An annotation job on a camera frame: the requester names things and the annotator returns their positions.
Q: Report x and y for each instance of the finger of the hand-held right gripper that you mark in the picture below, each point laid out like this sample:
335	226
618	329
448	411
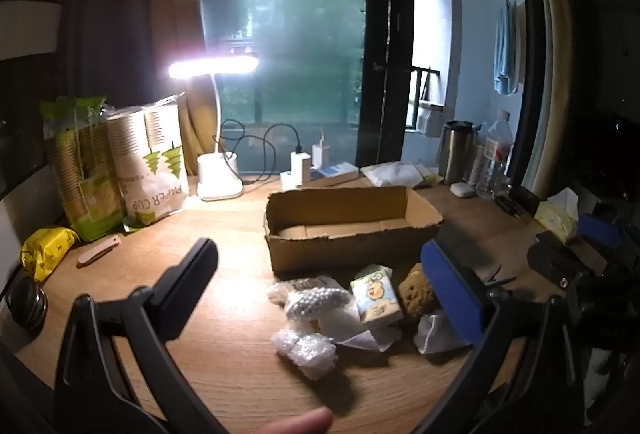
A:
600	229
550	254

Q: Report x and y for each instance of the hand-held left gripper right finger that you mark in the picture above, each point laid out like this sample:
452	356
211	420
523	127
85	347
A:
452	286

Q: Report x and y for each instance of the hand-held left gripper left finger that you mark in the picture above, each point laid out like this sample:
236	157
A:
192	269

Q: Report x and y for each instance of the cardboard box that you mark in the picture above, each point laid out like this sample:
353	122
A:
340	249

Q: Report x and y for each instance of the bubble wrap bundle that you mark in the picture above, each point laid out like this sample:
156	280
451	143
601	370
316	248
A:
310	354

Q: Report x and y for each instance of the person's left hand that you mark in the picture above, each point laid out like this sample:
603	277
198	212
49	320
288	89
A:
300	423

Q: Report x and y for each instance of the yellow tissue box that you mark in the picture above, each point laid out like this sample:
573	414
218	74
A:
552	216

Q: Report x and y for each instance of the yellow brown sponge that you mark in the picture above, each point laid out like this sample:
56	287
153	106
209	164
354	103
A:
415	291

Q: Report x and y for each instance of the black box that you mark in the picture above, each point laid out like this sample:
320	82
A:
525	200

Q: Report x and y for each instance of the cartoon print tissue packet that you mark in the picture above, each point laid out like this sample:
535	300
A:
375	296

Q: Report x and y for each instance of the clear plastic bag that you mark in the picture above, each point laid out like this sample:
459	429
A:
280	291

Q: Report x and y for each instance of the white earbuds case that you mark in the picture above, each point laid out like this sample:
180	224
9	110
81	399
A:
462	189

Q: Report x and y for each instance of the white desk lamp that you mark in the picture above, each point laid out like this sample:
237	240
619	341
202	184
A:
217	174

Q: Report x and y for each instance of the clear water bottle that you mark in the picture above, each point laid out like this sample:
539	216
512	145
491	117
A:
495	159

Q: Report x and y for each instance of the clear paper cup pack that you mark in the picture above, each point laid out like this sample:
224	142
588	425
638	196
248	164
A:
150	164

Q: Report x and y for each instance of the clear ribbed container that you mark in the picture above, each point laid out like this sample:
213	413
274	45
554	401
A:
477	159

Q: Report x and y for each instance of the steel tumbler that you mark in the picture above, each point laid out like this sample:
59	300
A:
455	154

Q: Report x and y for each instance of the yellow packet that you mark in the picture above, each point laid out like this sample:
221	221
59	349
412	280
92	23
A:
47	251

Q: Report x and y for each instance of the green paper cup pack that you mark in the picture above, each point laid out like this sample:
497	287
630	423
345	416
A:
80	174

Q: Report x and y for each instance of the wide white charger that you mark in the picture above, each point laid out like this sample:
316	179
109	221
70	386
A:
300	167

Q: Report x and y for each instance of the white power strip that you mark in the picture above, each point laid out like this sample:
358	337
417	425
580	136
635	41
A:
335	174

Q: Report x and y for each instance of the white balcony box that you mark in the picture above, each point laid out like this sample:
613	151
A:
430	119

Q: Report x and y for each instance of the slim white charger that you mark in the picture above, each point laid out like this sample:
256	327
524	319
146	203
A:
318	154

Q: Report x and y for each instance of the dark round object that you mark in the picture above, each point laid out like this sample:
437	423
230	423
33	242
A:
25	301

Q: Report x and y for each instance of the hanging blue clothes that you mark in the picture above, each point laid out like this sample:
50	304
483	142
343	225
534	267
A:
505	54

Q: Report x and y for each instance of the brown curtain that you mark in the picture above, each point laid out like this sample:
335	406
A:
125	14

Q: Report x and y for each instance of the black door frame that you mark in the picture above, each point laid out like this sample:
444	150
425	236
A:
380	39

